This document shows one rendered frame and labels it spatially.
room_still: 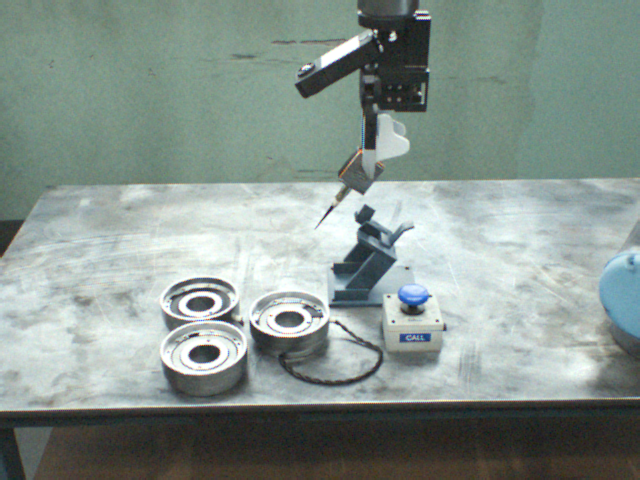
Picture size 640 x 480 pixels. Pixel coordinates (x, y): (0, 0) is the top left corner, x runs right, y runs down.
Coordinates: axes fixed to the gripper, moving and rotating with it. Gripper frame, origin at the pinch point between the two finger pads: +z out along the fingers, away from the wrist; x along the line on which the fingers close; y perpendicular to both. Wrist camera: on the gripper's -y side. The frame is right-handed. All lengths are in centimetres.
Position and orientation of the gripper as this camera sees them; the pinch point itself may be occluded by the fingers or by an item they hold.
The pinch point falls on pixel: (365, 164)
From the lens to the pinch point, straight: 104.9
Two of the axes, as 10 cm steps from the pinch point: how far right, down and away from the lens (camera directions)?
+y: 10.0, 0.0, 0.1
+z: 0.0, 8.7, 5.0
